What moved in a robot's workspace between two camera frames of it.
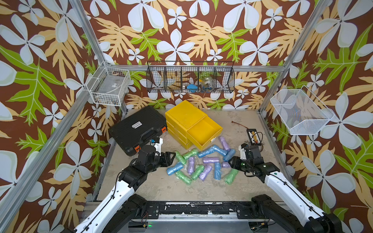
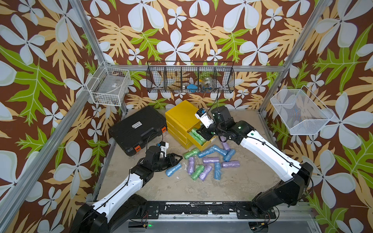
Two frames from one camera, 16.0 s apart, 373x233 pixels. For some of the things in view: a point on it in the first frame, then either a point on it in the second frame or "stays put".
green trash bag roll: [180, 174] -> [194, 131]
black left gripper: [165, 158] stays put
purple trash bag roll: [226, 164] stays put
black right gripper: [234, 162] -> [204, 133]
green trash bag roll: [231, 176] -> [198, 140]
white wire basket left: [109, 85] stays put
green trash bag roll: [192, 153] stays put
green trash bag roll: [199, 169] stays put
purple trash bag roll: [225, 143] stays put
